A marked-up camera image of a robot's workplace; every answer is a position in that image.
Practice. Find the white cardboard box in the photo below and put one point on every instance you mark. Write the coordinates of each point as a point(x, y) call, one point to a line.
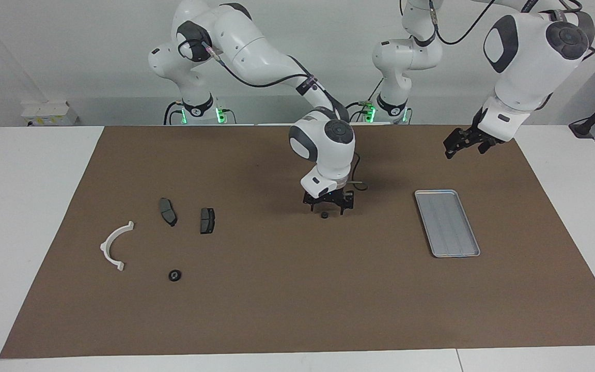
point(49, 112)

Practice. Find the brown table mat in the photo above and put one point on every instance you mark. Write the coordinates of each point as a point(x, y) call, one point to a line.
point(297, 299)

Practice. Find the white curved plastic bracket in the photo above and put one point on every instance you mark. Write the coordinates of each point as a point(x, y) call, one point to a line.
point(107, 243)

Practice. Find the long curved grey brake pad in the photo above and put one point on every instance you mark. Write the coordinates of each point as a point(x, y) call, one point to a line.
point(168, 212)

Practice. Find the rectangular grey brake pad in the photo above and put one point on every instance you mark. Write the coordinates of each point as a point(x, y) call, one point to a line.
point(207, 220)

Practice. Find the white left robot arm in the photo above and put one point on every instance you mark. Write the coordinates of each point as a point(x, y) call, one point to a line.
point(525, 67)

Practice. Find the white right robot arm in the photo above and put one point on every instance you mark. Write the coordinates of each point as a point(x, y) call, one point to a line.
point(246, 46)

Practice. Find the large black bearing gear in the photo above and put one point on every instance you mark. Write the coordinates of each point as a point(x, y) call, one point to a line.
point(174, 275)

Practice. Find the silver metal tray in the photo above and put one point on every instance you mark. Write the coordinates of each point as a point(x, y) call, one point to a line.
point(447, 222)

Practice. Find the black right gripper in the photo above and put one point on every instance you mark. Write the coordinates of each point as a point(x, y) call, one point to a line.
point(328, 197)

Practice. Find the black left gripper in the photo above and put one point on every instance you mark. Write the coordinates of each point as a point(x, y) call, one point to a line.
point(483, 135)

